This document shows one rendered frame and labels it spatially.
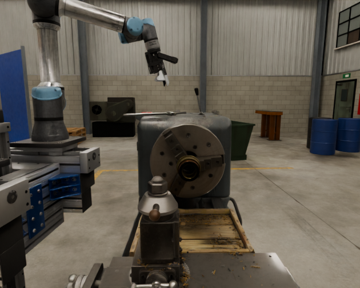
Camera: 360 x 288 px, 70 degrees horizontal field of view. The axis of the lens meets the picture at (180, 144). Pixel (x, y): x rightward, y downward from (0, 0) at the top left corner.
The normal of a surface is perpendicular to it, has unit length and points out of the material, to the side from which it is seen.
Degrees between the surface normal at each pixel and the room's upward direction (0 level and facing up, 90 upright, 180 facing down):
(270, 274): 0
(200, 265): 0
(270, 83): 90
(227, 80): 90
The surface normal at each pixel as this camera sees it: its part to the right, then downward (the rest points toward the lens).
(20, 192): 1.00, 0.01
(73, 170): -0.09, 0.16
